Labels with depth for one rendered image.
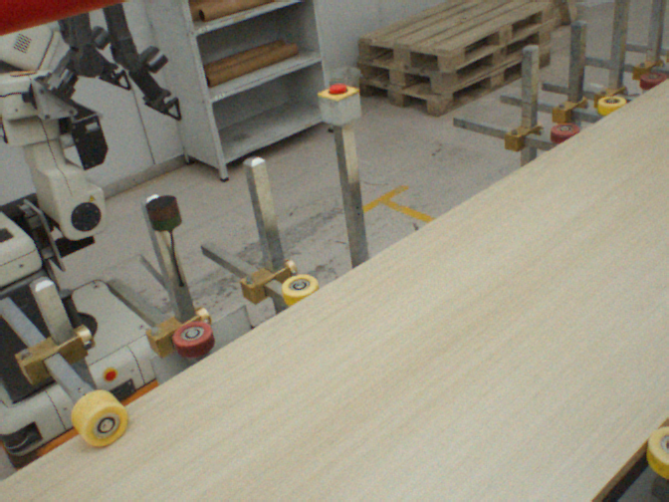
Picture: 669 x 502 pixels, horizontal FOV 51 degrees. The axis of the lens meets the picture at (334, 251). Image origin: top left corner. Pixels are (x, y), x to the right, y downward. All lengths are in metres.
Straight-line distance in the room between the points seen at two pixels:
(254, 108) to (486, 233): 3.29
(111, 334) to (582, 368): 1.81
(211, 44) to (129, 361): 2.49
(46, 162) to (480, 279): 1.50
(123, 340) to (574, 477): 1.83
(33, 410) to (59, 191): 0.71
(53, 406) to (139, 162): 2.24
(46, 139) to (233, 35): 2.39
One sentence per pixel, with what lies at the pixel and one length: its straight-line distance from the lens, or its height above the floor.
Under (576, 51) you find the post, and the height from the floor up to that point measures 1.04.
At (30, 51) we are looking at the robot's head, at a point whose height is 1.28.
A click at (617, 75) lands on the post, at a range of 2.66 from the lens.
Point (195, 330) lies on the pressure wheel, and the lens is 1.47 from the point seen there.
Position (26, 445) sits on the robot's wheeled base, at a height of 0.15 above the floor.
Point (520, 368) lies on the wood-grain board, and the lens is 1.28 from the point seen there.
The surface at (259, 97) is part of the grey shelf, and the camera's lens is 4.78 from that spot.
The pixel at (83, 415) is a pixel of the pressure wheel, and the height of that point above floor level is 0.97.
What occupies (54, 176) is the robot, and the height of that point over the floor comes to 0.90.
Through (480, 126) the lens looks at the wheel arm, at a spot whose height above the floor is 0.85.
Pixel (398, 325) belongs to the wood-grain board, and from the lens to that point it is 1.38.
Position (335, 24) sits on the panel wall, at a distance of 5.13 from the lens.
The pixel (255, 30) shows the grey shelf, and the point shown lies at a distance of 4.70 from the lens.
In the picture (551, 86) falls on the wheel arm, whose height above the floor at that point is 0.81.
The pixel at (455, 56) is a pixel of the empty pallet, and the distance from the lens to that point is 4.59.
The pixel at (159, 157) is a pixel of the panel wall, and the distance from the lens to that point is 4.49.
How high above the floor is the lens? 1.76
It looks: 32 degrees down
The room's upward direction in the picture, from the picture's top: 9 degrees counter-clockwise
